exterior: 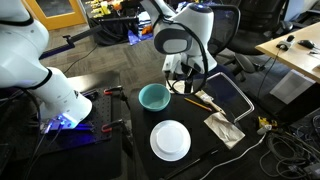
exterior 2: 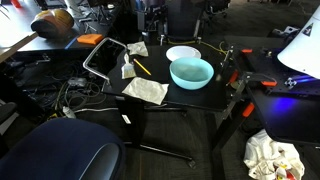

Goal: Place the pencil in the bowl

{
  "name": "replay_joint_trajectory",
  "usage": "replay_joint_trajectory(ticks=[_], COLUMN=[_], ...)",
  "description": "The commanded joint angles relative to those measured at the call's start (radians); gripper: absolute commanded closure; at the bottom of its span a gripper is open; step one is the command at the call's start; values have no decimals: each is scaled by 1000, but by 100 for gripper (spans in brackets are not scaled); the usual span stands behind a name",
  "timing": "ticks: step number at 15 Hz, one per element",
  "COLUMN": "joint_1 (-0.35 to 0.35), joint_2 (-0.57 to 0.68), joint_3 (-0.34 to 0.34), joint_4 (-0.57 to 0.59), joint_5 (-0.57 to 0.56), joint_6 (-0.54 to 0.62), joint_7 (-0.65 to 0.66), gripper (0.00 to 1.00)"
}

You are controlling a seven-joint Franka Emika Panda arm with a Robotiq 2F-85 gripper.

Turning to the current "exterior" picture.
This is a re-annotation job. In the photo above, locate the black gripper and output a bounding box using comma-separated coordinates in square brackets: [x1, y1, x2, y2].
[179, 60, 206, 95]

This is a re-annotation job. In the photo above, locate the yellow pencil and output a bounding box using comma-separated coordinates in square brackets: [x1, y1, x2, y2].
[183, 97, 213, 112]

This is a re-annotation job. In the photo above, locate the teal plastic bowl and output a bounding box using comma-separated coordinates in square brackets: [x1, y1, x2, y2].
[138, 83, 172, 112]

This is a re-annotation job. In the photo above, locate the crumpled white cloth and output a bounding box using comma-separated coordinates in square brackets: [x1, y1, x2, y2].
[166, 79, 186, 95]

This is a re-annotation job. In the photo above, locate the silver rimmed dark tray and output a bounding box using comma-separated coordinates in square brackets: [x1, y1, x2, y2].
[203, 71, 256, 124]

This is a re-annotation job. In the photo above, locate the large crumpled beige paper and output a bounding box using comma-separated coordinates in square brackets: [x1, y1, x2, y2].
[203, 111, 246, 150]

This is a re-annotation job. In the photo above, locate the white round plate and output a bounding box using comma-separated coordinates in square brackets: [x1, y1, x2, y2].
[149, 119, 192, 163]

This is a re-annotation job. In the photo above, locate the black mesh office chair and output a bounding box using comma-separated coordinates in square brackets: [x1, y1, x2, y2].
[204, 4, 242, 81]

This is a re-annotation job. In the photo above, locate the orange object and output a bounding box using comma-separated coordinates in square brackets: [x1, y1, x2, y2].
[141, 24, 155, 36]

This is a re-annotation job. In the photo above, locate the thin dark rod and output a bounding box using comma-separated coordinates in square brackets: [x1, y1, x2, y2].
[159, 148, 220, 180]

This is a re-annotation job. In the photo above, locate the yellow hand tool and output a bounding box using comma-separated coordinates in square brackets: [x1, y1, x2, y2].
[257, 115, 278, 132]

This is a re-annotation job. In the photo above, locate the black padded office chair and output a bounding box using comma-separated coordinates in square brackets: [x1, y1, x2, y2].
[223, 0, 294, 74]

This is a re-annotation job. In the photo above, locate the white box under desk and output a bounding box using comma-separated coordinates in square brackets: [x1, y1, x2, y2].
[269, 69, 316, 105]

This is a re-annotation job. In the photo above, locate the white and black desk device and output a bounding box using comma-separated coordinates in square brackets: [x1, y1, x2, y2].
[275, 34, 296, 52]

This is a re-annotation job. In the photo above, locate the light wooden desk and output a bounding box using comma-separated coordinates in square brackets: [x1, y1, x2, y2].
[255, 21, 320, 84]

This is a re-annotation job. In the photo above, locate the black computer mouse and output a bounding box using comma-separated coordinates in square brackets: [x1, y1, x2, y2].
[297, 39, 317, 50]

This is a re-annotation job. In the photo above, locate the long black bar clamp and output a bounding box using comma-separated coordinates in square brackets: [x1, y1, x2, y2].
[39, 24, 103, 61]

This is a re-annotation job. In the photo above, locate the orange yellow door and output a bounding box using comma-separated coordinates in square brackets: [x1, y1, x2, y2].
[20, 0, 88, 32]

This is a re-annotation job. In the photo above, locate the wooden handle paintbrush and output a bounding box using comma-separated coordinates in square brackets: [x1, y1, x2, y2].
[193, 89, 227, 116]

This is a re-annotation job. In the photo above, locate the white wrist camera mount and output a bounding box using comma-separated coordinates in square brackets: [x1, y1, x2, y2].
[161, 54, 183, 76]

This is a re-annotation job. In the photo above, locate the red handled clamp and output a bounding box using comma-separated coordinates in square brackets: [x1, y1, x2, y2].
[103, 85, 125, 97]
[100, 118, 126, 134]

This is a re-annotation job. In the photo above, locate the black hanging desk cable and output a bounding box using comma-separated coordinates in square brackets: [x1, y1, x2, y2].
[256, 48, 281, 101]

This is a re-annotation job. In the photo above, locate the white power cable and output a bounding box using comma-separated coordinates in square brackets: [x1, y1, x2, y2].
[199, 124, 273, 180]

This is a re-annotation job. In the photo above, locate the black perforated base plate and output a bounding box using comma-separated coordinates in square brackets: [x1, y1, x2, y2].
[33, 87, 116, 154]

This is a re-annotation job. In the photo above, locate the thin black floor cable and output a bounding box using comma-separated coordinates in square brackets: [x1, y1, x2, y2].
[63, 44, 100, 75]

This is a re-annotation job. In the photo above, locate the grey cable tangle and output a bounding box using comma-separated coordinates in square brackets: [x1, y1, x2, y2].
[259, 114, 320, 180]

